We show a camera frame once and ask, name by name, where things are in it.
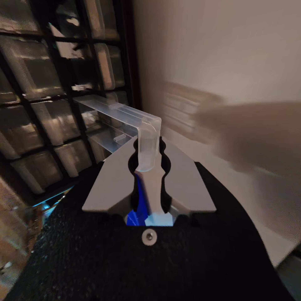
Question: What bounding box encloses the set of frosted cabinet drawers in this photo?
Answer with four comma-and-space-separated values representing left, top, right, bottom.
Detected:
0, 0, 128, 193

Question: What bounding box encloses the blue plastic bin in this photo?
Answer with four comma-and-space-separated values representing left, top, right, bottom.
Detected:
127, 175, 151, 226

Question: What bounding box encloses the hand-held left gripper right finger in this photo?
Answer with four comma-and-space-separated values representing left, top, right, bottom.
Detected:
160, 137, 217, 225

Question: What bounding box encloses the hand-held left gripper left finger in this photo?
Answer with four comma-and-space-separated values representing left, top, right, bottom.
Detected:
82, 137, 139, 222

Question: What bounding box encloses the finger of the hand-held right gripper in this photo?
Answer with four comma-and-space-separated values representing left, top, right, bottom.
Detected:
162, 81, 301, 174

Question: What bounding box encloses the black drawer cabinet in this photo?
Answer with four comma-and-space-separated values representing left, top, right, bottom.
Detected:
0, 0, 143, 205

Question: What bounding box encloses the clear plastic drawer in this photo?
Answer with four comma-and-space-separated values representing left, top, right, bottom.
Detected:
73, 95, 162, 172

